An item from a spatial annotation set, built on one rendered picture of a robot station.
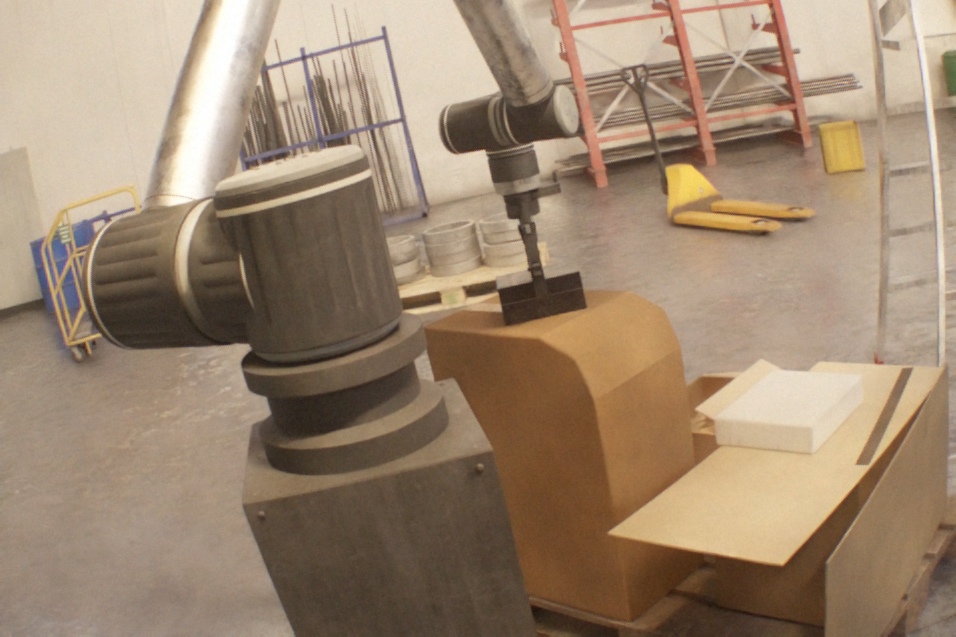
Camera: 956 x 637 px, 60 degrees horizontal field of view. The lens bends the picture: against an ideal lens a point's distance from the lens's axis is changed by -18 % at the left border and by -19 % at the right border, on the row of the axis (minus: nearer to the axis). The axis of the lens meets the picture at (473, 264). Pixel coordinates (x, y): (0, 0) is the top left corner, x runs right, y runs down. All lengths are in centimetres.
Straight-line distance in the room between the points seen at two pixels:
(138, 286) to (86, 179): 1094
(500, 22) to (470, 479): 97
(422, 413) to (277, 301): 22
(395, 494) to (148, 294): 42
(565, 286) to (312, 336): 115
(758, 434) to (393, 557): 110
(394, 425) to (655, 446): 115
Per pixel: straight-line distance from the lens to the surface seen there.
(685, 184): 748
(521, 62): 189
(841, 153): 863
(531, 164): 219
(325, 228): 111
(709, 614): 230
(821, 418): 204
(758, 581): 221
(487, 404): 230
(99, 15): 1214
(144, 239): 131
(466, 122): 202
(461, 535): 117
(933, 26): 294
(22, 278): 1228
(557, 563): 239
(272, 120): 1068
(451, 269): 658
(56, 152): 1239
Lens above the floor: 147
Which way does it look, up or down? 11 degrees down
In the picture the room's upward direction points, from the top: 13 degrees counter-clockwise
